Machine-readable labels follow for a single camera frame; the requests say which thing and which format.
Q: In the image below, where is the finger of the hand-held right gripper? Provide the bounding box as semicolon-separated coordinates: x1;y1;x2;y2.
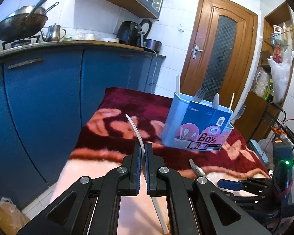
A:
217;179;263;192
225;192;263;204

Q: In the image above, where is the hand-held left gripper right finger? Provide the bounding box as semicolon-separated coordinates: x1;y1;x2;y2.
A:
145;142;272;235

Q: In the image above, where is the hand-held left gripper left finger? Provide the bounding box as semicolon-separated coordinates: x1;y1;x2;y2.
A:
17;144;141;235

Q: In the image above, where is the metal table knife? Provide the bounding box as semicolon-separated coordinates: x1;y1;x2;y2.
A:
189;159;218;184

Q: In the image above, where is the plastic utensil holder box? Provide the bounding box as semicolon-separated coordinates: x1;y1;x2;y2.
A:
161;92;234;151

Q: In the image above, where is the red flower printed blanket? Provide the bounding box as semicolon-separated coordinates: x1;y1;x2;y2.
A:
50;87;271;235

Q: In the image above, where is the black metal rack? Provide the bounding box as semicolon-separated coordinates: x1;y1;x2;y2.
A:
269;108;294;177

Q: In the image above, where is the wooden shelf unit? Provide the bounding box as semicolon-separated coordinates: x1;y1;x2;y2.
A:
242;1;294;140

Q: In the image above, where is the clear plastic bag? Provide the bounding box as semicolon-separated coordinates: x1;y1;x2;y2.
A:
253;67;270;97

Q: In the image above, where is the white plastic bag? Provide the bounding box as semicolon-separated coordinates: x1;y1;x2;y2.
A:
268;50;294;103

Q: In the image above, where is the blue kitchen base cabinet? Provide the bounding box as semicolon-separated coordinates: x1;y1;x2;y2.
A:
0;43;167;208

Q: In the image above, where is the black rice cooker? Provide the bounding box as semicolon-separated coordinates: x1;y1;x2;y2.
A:
139;19;162;53

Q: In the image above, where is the black air fryer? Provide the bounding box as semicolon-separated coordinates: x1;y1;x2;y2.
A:
117;21;141;46

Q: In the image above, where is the yellow plastic bag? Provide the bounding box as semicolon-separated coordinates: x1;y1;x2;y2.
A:
0;197;31;235

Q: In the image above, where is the red bottle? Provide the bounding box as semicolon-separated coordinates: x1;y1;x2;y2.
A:
273;43;282;63

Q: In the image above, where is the white food container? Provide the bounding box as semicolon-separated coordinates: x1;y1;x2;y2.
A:
72;32;101;41

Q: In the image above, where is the wooden door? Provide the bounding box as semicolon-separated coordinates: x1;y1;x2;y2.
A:
180;0;259;110

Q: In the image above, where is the steel kettle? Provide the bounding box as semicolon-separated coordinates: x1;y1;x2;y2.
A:
41;24;66;42

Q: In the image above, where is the gas stove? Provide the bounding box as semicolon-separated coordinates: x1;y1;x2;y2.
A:
2;36;41;49

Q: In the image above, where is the black wok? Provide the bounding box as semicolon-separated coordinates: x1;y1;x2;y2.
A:
0;2;60;42

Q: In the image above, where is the metal ladle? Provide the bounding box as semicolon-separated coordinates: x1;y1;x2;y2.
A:
15;0;59;17

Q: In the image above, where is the red cable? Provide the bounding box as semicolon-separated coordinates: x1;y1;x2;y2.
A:
262;119;294;157

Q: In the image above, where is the white power cable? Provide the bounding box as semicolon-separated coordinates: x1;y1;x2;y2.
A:
144;49;158;94

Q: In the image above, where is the metal door handle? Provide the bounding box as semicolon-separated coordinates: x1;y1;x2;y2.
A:
192;45;203;60

